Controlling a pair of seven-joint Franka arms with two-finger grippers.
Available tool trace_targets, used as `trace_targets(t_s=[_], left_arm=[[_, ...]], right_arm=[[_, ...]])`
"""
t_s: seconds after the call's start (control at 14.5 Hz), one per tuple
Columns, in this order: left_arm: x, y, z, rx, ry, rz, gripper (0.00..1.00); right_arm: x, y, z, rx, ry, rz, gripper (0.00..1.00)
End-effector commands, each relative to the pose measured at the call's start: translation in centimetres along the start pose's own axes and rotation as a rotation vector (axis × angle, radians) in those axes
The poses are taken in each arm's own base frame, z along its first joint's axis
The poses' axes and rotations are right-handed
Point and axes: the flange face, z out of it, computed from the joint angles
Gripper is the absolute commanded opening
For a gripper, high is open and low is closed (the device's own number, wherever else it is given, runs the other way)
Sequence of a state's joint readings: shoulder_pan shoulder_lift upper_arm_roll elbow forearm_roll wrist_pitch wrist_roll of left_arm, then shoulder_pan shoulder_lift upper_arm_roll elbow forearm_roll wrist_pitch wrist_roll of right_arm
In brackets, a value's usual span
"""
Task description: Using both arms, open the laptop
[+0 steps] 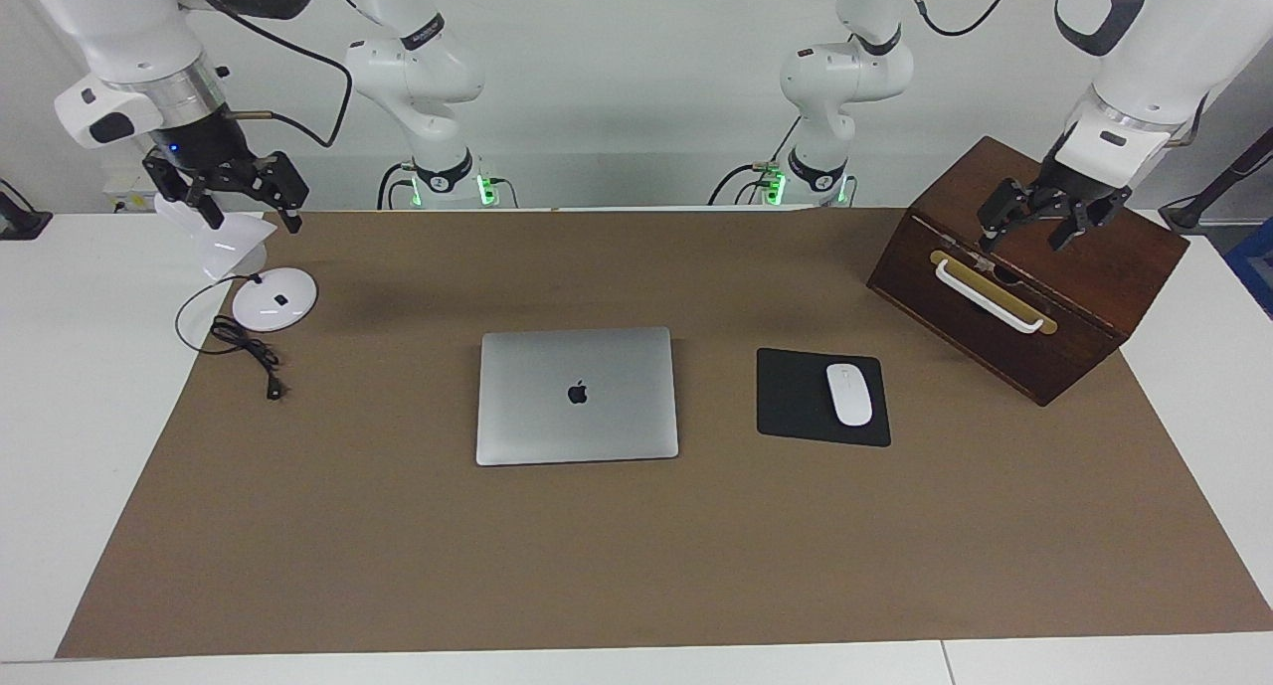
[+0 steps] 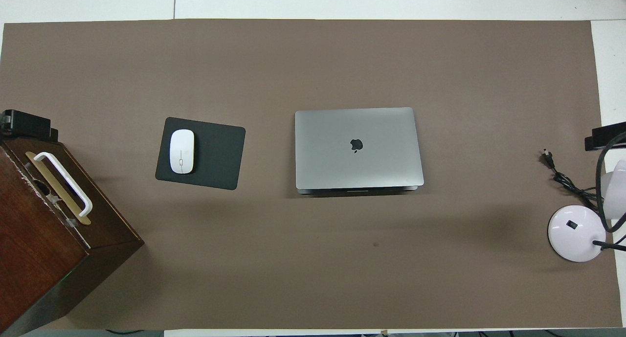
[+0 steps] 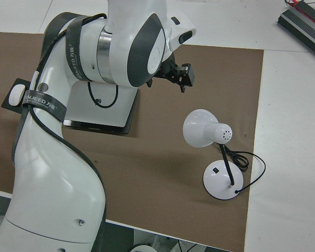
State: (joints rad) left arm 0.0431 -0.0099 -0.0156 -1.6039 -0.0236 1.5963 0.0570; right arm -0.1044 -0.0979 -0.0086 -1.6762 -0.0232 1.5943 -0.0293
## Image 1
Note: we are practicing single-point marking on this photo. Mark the white desk lamp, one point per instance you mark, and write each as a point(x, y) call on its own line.
point(273, 302)

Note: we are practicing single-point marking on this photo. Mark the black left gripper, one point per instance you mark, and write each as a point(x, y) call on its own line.
point(1069, 193)

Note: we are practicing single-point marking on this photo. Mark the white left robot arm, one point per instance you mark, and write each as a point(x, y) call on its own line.
point(1174, 39)

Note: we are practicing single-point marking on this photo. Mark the white wall socket box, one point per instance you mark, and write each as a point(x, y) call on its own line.
point(124, 196)

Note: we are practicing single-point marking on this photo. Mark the blue crate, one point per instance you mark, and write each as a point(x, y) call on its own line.
point(1255, 267)

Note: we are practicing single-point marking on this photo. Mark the black mouse pad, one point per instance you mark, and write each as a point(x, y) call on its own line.
point(796, 397)

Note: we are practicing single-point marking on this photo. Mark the dark wooden box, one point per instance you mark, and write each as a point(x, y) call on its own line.
point(995, 352)

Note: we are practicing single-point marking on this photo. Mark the white computer mouse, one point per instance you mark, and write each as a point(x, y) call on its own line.
point(849, 395)

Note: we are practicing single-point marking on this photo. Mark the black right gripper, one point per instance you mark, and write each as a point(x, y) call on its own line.
point(204, 148)

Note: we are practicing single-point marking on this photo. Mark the black clamp stand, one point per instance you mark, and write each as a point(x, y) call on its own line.
point(20, 223)

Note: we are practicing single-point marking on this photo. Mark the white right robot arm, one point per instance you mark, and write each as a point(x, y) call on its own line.
point(129, 29)

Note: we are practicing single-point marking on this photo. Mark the silver laptop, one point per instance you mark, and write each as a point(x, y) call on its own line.
point(577, 417)

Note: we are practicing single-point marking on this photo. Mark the brown table mat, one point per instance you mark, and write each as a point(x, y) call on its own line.
point(597, 566)

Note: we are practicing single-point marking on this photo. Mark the black tripod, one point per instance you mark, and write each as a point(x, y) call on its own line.
point(1208, 203)

